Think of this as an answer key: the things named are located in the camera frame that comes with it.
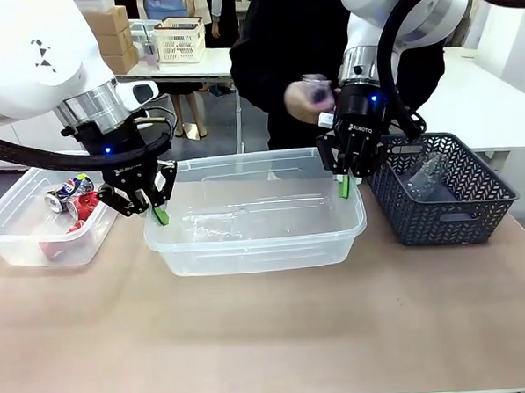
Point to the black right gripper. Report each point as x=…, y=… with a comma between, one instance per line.
x=360, y=121

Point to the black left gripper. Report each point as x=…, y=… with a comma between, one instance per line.
x=119, y=155

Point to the purple plastic cup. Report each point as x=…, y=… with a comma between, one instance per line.
x=319, y=94

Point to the large clear plastic bin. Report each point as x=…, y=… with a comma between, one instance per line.
x=256, y=241

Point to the person's right forearm black sleeve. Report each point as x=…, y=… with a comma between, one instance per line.
x=257, y=87

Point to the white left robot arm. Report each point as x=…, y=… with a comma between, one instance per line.
x=26, y=55

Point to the dark grey woven plastic basket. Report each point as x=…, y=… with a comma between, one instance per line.
x=440, y=227

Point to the cream basket with brown rim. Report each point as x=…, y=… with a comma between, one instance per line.
x=179, y=44

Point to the person's right hand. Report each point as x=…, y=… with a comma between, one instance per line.
x=297, y=102

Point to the crushed red soda can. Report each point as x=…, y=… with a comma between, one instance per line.
x=77, y=226
x=87, y=205

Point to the crushed blue Pepsi can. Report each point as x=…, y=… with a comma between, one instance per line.
x=68, y=191

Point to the clear crushed plastic bottle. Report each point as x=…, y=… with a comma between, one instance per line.
x=428, y=174

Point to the white cabinet with wooden top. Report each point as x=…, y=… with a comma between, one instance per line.
x=34, y=131

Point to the brown cardboard box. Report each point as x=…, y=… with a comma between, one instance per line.
x=112, y=20
x=123, y=62
x=118, y=41

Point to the white folding table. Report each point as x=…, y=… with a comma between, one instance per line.
x=194, y=70

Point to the plastic cup with straw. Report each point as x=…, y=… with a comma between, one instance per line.
x=151, y=52

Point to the small clear plastic bin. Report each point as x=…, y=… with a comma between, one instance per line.
x=13, y=236

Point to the person in black clothes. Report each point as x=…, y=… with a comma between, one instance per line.
x=302, y=27

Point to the white side table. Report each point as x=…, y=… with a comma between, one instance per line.
x=482, y=97

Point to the person in blue dress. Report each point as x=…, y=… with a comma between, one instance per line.
x=164, y=3

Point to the person in beige coat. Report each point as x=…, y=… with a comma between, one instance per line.
x=197, y=6

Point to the person in dark trousers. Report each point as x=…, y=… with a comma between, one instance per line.
x=222, y=13

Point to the white plastic container stack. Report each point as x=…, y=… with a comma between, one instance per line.
x=98, y=1

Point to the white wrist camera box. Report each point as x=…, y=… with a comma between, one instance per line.
x=326, y=119

